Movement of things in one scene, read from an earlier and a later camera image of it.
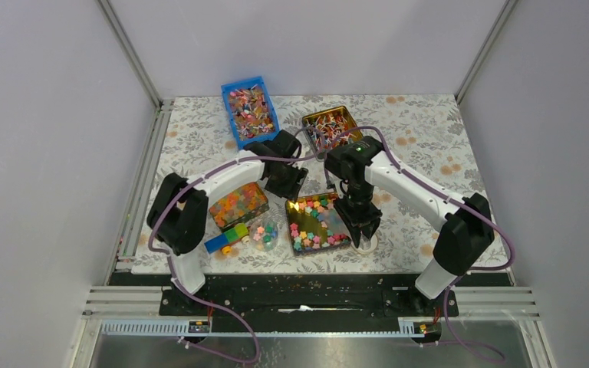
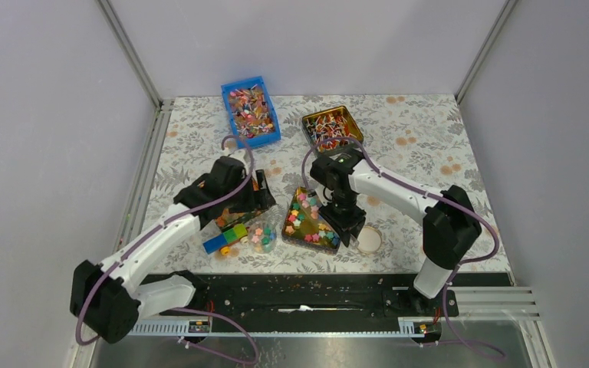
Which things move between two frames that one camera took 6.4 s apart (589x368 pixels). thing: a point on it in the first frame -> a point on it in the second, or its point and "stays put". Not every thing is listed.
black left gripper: (292, 189) -> (259, 198)
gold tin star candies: (316, 224) stays put
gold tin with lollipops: (328, 128) stays put
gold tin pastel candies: (238, 207) stays put
